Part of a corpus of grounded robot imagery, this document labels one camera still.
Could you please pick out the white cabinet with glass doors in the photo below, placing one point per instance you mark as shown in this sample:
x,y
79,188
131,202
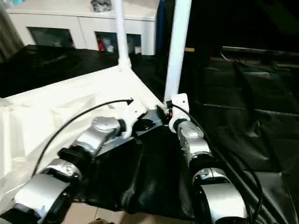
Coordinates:
x,y
79,21

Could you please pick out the white plastic table top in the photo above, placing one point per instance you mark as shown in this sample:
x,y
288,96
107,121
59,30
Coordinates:
x,y
46,116

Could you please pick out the grey metal clutter object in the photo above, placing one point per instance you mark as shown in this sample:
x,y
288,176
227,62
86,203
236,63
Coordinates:
x,y
101,4

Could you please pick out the small red bottle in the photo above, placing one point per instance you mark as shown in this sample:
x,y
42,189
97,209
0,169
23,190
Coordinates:
x,y
101,44

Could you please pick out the white plastic table leg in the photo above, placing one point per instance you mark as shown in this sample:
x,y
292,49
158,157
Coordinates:
x,y
121,32
178,46

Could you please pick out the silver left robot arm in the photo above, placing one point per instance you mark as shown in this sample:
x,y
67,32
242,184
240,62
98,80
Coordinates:
x,y
79,154

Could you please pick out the glossy black mat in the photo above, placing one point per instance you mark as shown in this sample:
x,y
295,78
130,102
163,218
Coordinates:
x,y
243,116

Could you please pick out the grey curtain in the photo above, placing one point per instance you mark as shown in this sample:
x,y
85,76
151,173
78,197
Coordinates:
x,y
9,23

